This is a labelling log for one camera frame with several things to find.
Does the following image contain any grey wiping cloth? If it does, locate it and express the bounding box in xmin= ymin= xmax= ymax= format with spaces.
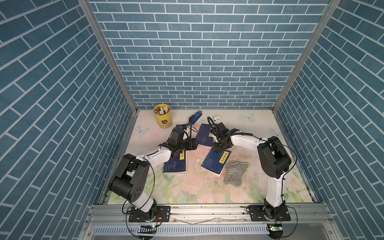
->
xmin=224 ymin=161 xmax=249 ymax=188

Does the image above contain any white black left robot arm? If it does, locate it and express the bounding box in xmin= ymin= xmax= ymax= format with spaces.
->
xmin=108 ymin=127 xmax=199 ymax=219

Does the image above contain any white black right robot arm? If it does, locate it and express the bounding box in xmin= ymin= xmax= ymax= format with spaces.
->
xmin=209 ymin=123 xmax=292 ymax=212

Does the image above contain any small white stapler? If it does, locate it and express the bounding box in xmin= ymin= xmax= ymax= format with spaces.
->
xmin=214 ymin=115 xmax=221 ymax=122

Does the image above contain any blue black stapler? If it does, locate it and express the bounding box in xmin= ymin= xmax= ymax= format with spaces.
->
xmin=188 ymin=111 xmax=202 ymax=125

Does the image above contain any yellow pen cup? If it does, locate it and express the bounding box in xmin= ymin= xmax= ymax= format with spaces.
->
xmin=153 ymin=104 xmax=172 ymax=129

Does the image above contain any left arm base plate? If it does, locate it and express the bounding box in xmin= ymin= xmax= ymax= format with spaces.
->
xmin=128 ymin=205 xmax=171 ymax=223

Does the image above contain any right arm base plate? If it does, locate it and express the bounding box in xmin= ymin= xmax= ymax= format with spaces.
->
xmin=246 ymin=204 xmax=291 ymax=222

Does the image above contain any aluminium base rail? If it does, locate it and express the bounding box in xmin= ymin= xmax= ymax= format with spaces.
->
xmin=86 ymin=203 xmax=333 ymax=225

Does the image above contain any white cable duct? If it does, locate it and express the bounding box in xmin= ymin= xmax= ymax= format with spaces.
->
xmin=93 ymin=224 xmax=270 ymax=237

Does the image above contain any aluminium corner post left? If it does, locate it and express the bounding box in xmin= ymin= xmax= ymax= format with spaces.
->
xmin=78 ymin=0 xmax=138 ymax=115

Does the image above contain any aluminium corner post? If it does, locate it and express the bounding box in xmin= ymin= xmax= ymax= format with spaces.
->
xmin=78 ymin=0 xmax=138 ymax=115
xmin=272 ymin=0 xmax=341 ymax=115

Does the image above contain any aluminium corner post right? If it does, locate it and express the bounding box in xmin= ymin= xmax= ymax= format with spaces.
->
xmin=272 ymin=0 xmax=341 ymax=115

